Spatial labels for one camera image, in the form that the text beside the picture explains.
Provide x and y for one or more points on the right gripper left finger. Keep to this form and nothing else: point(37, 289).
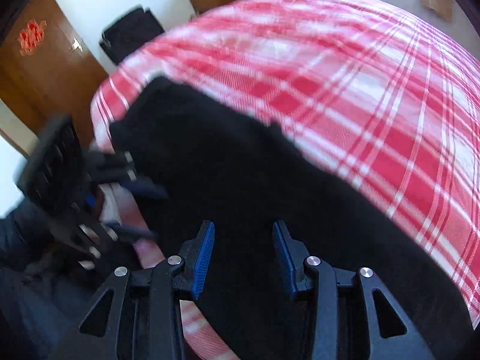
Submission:
point(137, 314)

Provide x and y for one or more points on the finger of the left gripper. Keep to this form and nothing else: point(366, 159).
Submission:
point(123, 232)
point(138, 179)

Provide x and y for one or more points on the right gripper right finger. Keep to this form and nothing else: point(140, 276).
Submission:
point(350, 314)

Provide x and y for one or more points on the black pants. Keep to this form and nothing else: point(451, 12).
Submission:
point(220, 165)

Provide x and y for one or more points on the dark sleeve forearm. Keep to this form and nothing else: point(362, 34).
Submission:
point(44, 289)

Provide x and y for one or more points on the brown wooden door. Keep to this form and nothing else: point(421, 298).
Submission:
point(47, 70)

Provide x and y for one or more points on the black folding chair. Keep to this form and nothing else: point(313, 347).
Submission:
point(129, 33)

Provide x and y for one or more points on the red plaid bed cover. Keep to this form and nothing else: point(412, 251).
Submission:
point(364, 90)

